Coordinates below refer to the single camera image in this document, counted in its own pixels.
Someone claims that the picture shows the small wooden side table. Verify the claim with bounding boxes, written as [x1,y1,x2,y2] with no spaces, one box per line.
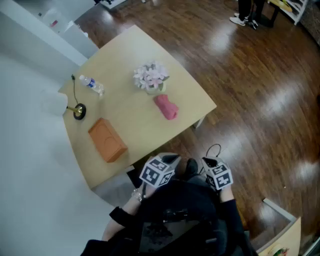
[255,198,302,256]

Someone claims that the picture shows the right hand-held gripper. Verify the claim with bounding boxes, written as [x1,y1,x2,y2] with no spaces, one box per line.
[201,155,233,192]

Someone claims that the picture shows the person's left forearm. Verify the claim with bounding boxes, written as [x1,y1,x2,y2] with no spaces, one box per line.
[109,184,158,229]

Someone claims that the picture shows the table lamp with white shade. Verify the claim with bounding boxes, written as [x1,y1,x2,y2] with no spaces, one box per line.
[41,90,88,122]

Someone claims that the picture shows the person's right forearm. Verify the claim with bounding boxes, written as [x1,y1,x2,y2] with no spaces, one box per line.
[218,187,248,242]

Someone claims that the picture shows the beaded bracelet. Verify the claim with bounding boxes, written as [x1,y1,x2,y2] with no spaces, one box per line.
[131,188,144,203]

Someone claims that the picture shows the black lamp cable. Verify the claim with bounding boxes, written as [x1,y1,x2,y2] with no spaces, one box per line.
[70,73,80,105]

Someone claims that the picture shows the pink flowers in pot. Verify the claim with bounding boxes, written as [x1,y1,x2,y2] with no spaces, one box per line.
[132,61,171,95]

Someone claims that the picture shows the person's dark shoe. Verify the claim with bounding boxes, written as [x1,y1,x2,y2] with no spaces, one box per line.
[185,158,199,179]

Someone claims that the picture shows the pink cloth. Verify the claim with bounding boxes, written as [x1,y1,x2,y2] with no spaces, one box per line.
[153,94,180,121]

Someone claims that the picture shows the white shelf unit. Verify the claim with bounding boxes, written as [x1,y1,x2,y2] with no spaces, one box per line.
[266,0,310,26]

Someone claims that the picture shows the plate of food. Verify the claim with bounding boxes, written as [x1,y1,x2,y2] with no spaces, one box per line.
[265,244,291,256]

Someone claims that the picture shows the clear plastic water bottle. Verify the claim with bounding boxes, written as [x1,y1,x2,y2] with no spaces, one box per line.
[78,74,106,97]

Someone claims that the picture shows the white table leg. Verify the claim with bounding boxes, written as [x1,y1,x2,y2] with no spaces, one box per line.
[194,115,206,129]

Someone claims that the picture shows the person's black clothing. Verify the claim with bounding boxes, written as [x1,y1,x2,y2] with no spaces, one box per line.
[79,172,259,256]

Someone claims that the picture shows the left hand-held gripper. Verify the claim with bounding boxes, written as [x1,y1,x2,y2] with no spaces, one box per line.
[138,153,181,189]

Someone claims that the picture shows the white partition cabinet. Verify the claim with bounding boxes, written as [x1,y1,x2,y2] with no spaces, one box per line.
[0,0,100,67]

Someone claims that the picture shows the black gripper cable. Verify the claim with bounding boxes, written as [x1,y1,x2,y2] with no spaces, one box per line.
[199,143,222,174]

